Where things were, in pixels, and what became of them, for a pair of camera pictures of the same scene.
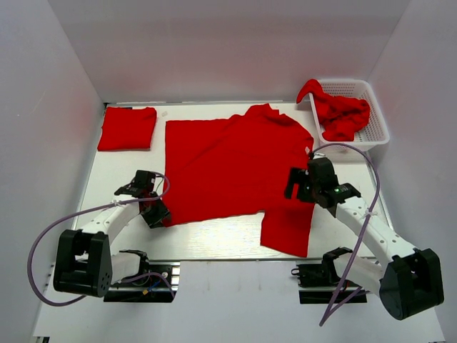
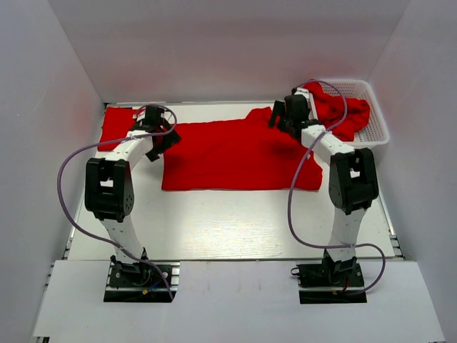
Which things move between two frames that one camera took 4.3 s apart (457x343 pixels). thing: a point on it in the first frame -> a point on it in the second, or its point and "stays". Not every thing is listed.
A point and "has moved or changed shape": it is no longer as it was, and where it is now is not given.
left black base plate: (161, 286) stays
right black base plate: (319, 284) stays
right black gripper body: (307, 189) -> (285, 120)
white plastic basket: (373, 133) stays
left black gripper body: (156, 213) -> (168, 139)
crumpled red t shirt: (339, 116) stays
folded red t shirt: (127, 128) stays
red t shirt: (238, 165) has moved or changed shape
